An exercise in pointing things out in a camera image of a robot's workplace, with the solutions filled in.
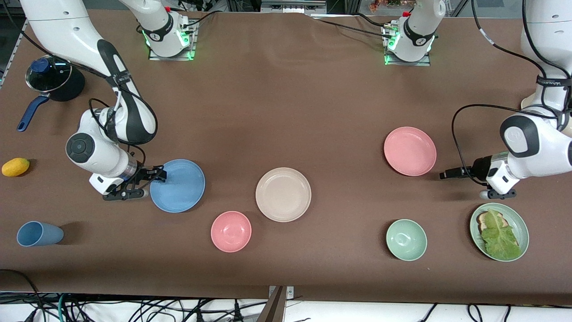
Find small pink bowl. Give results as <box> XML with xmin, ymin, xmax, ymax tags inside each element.
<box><xmin>210</xmin><ymin>211</ymin><xmax>252</xmax><ymax>253</ymax></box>

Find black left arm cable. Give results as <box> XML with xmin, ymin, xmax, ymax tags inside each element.
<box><xmin>451</xmin><ymin>0</ymin><xmax>572</xmax><ymax>187</ymax></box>

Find grey metal bracket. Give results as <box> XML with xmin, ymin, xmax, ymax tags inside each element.
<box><xmin>268</xmin><ymin>285</ymin><xmax>294</xmax><ymax>300</ymax></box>

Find yellow lemon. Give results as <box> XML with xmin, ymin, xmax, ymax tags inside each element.
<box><xmin>1</xmin><ymin>157</ymin><xmax>30</xmax><ymax>178</ymax></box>

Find brown table cover sheet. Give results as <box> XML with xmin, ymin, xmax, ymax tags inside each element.
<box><xmin>0</xmin><ymin>7</ymin><xmax>572</xmax><ymax>305</ymax></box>

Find green oval plate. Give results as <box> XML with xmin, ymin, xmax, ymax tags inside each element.
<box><xmin>469</xmin><ymin>203</ymin><xmax>530</xmax><ymax>262</ymax></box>

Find green lettuce leaf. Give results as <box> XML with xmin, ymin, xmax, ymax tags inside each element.
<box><xmin>480</xmin><ymin>209</ymin><xmax>522</xmax><ymax>261</ymax></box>

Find red orange plastic items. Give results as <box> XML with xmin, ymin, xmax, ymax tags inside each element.
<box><xmin>368</xmin><ymin>0</ymin><xmax>417</xmax><ymax>13</ymax></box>

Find toasted bread slice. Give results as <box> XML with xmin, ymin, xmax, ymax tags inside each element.
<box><xmin>476</xmin><ymin>212</ymin><xmax>508</xmax><ymax>233</ymax></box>

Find black pot blue handle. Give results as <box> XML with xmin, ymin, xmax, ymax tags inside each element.
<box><xmin>17</xmin><ymin>58</ymin><xmax>86</xmax><ymax>133</ymax></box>

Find blue cup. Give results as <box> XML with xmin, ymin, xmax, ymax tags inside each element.
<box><xmin>17</xmin><ymin>221</ymin><xmax>64</xmax><ymax>247</ymax></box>

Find dark angled metal bar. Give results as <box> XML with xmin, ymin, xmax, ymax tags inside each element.
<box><xmin>256</xmin><ymin>286</ymin><xmax>287</xmax><ymax>322</ymax></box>

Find blue plate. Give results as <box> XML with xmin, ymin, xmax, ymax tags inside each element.
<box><xmin>150</xmin><ymin>159</ymin><xmax>206</xmax><ymax>213</ymax></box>

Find glass lid blue knob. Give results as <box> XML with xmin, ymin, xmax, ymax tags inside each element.
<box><xmin>25</xmin><ymin>54</ymin><xmax>72</xmax><ymax>93</ymax></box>

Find black base power cable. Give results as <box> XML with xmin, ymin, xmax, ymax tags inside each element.
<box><xmin>180</xmin><ymin>9</ymin><xmax>224</xmax><ymax>31</ymax></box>
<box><xmin>312</xmin><ymin>13</ymin><xmax>396</xmax><ymax>40</ymax></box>

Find beige plate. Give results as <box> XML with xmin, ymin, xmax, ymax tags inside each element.
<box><xmin>255</xmin><ymin>167</ymin><xmax>312</xmax><ymax>223</ymax></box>

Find small green bowl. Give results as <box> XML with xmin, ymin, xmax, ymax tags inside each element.
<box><xmin>386</xmin><ymin>219</ymin><xmax>428</xmax><ymax>262</ymax></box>

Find pink plate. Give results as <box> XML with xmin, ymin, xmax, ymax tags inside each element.
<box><xmin>383</xmin><ymin>126</ymin><xmax>437</xmax><ymax>177</ymax></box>

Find black floor cable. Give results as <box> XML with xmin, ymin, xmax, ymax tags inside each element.
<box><xmin>0</xmin><ymin>268</ymin><xmax>45</xmax><ymax>322</ymax></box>

